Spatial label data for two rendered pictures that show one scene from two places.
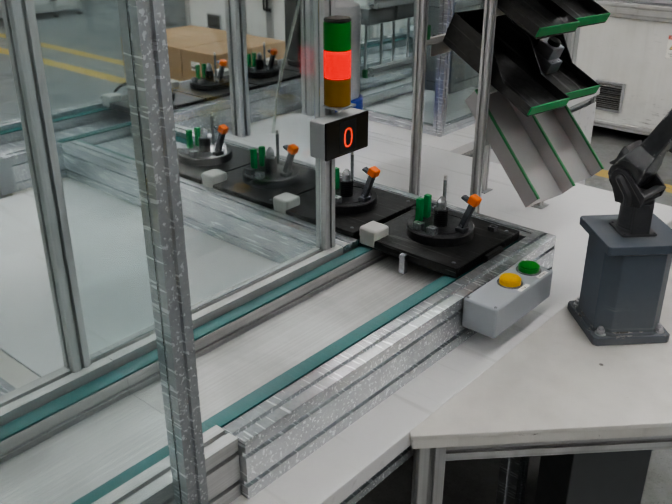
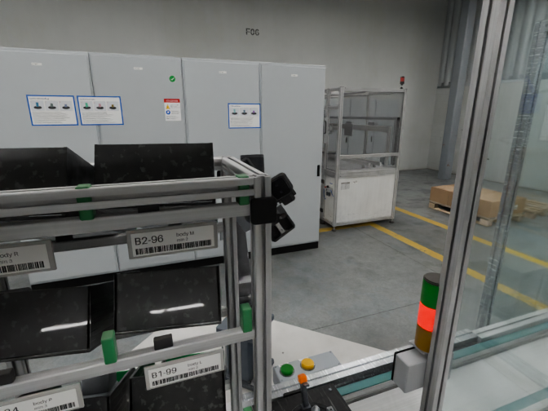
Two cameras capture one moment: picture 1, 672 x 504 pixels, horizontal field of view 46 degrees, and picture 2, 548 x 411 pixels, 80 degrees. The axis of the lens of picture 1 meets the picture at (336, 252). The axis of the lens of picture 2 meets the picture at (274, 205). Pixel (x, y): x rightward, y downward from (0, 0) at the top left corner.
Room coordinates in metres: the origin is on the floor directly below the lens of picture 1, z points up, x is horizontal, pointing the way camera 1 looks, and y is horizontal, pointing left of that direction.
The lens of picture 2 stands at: (2.09, -0.01, 1.72)
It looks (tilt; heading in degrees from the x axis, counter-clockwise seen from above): 16 degrees down; 209
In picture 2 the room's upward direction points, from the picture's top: straight up
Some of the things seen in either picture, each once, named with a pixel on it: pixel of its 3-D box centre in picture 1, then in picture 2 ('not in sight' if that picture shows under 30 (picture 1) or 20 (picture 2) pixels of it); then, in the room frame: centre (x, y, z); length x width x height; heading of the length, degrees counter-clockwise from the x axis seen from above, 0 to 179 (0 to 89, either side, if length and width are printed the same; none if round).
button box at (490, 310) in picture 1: (508, 296); (307, 373); (1.30, -0.32, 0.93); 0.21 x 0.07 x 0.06; 139
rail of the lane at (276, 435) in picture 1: (421, 333); (369, 375); (1.20, -0.15, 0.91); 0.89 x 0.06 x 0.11; 139
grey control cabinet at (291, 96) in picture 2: not in sight; (285, 163); (-1.53, -1.85, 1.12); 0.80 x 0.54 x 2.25; 140
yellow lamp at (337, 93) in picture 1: (337, 90); (428, 335); (1.44, 0.00, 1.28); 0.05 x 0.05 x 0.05
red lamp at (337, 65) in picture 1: (337, 63); (431, 314); (1.44, 0.00, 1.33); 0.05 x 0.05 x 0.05
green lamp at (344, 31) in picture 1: (337, 35); (435, 292); (1.44, 0.00, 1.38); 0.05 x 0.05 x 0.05
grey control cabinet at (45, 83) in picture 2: not in sight; (64, 175); (0.30, -3.40, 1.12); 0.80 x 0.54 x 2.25; 140
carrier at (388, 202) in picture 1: (346, 185); not in sight; (1.67, -0.02, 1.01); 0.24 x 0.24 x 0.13; 49
